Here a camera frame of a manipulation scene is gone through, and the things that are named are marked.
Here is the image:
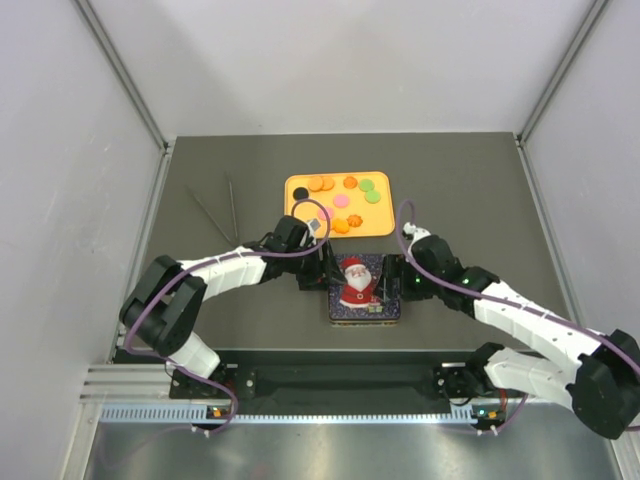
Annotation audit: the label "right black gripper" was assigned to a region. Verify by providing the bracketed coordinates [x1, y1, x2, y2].
[374, 253, 443, 301]

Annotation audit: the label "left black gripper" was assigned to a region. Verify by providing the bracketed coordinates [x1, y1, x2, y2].
[285, 239, 346, 291]

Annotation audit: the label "gold tin lid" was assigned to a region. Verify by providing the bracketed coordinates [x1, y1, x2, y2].
[328, 254, 401, 320]

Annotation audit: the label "gold cookie tin box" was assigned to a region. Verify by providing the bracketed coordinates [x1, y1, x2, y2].
[330, 318, 398, 328]

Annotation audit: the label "metal tongs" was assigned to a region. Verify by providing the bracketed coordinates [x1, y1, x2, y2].
[184, 171, 240, 246]

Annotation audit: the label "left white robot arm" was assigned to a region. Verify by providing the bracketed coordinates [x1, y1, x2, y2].
[119, 215, 344, 397]

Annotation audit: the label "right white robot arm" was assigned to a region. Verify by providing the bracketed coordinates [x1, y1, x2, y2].
[378, 223, 639, 439]

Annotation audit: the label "orange swirl cookie lower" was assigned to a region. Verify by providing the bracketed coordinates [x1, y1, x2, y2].
[347, 214, 363, 228]

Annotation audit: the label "orange swirl cookie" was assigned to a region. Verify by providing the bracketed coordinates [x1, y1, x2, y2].
[343, 176, 359, 190]
[347, 214, 363, 228]

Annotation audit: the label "pink cookie upper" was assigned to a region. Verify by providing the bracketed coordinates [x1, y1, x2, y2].
[333, 194, 350, 208]

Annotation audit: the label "orange plastic tray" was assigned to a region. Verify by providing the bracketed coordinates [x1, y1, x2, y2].
[284, 171, 395, 238]

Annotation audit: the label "green cookie lower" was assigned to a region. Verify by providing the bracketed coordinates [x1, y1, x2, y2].
[365, 190, 381, 204]

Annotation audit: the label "green cookie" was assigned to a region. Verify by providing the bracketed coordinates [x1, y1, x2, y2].
[365, 190, 381, 204]
[358, 179, 375, 192]

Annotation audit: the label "black sandwich cookie top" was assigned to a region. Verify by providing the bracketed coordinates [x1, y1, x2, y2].
[292, 187, 309, 201]

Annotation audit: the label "round biscuit top left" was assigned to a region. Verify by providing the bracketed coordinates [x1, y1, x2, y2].
[307, 176, 324, 192]

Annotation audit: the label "orange swirl cookie upper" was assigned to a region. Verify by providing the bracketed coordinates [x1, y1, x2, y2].
[343, 176, 359, 190]

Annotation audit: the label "green cookie upper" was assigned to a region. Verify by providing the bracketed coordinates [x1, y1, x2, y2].
[358, 179, 375, 192]

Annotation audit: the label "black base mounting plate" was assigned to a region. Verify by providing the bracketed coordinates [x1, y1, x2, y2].
[169, 350, 497, 414]

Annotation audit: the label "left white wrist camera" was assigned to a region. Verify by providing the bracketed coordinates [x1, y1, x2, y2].
[306, 218, 321, 236]

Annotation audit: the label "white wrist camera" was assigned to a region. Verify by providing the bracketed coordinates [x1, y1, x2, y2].
[306, 218, 321, 236]
[401, 222, 431, 246]

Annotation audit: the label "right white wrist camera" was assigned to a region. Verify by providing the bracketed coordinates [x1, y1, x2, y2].
[401, 222, 431, 246]

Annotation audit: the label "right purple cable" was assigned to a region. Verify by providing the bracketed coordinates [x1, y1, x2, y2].
[397, 199, 640, 434]

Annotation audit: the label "white slotted cable duct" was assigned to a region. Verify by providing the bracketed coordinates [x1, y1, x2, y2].
[99, 403, 481, 425]

